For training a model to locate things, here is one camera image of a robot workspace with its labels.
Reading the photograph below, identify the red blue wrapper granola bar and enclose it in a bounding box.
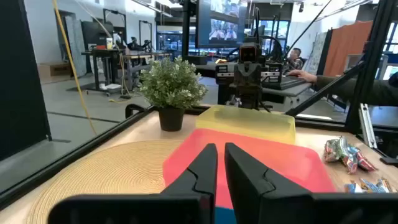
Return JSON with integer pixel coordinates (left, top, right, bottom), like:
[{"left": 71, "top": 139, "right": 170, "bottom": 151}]
[{"left": 341, "top": 145, "right": 377, "bottom": 174}]

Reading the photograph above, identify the round woven straw placemat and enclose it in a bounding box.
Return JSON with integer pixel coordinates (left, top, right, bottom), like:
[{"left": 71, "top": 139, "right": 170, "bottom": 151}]
[{"left": 26, "top": 139, "right": 184, "bottom": 224}]

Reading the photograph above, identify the blue plastic bin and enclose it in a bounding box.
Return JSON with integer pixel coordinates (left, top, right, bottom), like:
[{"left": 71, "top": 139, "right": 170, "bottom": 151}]
[{"left": 214, "top": 205, "right": 238, "bottom": 224}]

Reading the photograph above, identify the black computer keyboard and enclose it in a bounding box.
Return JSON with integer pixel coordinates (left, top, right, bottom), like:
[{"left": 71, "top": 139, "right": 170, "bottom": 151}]
[{"left": 262, "top": 76, "right": 307, "bottom": 91}]

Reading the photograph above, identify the person's hand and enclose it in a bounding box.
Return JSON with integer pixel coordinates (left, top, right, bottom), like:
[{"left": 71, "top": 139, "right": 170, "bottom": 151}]
[{"left": 286, "top": 69, "right": 318, "bottom": 83}]

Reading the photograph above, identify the orange partition panel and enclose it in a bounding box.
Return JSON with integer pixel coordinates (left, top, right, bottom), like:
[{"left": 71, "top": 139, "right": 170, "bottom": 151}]
[{"left": 323, "top": 21, "right": 374, "bottom": 78}]

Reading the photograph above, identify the yellow translucent plastic bin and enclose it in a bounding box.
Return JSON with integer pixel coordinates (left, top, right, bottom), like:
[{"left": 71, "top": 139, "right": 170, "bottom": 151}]
[{"left": 195, "top": 105, "right": 297, "bottom": 146}]

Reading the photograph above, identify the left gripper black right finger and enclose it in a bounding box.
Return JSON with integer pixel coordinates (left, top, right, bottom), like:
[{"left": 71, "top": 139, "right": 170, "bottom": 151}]
[{"left": 224, "top": 142, "right": 314, "bottom": 224}]

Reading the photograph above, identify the blue orange wrapper granola bar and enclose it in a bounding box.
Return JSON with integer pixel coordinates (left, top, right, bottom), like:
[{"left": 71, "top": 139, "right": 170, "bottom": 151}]
[{"left": 343, "top": 182, "right": 363, "bottom": 194}]

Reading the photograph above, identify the aluminium extrusion bracket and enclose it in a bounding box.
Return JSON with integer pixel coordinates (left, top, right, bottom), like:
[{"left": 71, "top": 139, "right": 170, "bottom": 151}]
[{"left": 358, "top": 103, "right": 377, "bottom": 149}]

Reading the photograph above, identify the black diagonal frame brace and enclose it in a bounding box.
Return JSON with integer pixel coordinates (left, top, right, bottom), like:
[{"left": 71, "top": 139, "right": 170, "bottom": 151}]
[{"left": 285, "top": 62, "right": 365, "bottom": 118}]

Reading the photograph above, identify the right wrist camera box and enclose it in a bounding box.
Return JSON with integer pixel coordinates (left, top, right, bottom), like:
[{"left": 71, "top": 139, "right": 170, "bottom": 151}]
[{"left": 239, "top": 43, "right": 258, "bottom": 62}]

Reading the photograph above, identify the black table clamp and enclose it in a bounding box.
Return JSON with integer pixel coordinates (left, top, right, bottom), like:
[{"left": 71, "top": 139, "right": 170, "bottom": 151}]
[{"left": 124, "top": 103, "right": 147, "bottom": 119}]

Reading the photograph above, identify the pink translucent plastic bin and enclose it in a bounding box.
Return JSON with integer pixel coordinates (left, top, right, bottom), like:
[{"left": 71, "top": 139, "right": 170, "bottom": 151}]
[{"left": 162, "top": 128, "right": 337, "bottom": 210}]

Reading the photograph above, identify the black background desk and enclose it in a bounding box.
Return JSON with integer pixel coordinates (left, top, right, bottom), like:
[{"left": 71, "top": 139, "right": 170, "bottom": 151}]
[{"left": 81, "top": 49, "right": 125, "bottom": 94}]

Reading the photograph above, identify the person's forearm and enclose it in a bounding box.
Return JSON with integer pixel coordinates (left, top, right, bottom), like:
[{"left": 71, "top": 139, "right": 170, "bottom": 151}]
[{"left": 315, "top": 73, "right": 398, "bottom": 107}]

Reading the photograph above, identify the large wall display screen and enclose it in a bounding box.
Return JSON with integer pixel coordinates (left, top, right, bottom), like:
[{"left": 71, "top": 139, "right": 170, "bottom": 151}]
[{"left": 195, "top": 0, "right": 248, "bottom": 49}]

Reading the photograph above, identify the yellow hanging cable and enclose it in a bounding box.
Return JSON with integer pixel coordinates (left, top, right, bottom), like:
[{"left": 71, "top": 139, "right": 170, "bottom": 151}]
[{"left": 52, "top": 0, "right": 98, "bottom": 136}]

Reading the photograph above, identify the black backdrop panel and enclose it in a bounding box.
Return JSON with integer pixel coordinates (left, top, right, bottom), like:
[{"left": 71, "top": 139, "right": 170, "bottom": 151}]
[{"left": 0, "top": 0, "right": 53, "bottom": 162}]

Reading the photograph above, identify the green artificial potted plant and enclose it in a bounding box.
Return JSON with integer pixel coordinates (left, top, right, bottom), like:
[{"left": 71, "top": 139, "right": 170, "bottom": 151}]
[{"left": 138, "top": 56, "right": 208, "bottom": 132}]

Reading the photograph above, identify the person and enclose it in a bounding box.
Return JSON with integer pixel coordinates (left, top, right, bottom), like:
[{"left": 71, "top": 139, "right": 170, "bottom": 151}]
[
  {"left": 126, "top": 36, "right": 144, "bottom": 52},
  {"left": 284, "top": 47, "right": 305, "bottom": 75}
]

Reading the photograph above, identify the cardboard box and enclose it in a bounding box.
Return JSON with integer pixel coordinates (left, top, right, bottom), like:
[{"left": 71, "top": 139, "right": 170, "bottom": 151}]
[{"left": 37, "top": 62, "right": 73, "bottom": 84}]

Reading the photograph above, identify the black upright frame post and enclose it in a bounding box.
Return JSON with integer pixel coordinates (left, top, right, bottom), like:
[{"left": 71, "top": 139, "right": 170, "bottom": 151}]
[{"left": 344, "top": 0, "right": 398, "bottom": 134}]

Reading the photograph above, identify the blue white wrapper granola bar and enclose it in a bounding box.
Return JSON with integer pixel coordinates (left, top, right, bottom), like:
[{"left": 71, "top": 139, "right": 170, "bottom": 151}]
[{"left": 360, "top": 177, "right": 394, "bottom": 194}]

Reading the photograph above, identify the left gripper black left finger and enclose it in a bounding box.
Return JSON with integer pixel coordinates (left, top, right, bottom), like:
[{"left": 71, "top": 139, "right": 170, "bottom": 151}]
[{"left": 160, "top": 143, "right": 218, "bottom": 208}]

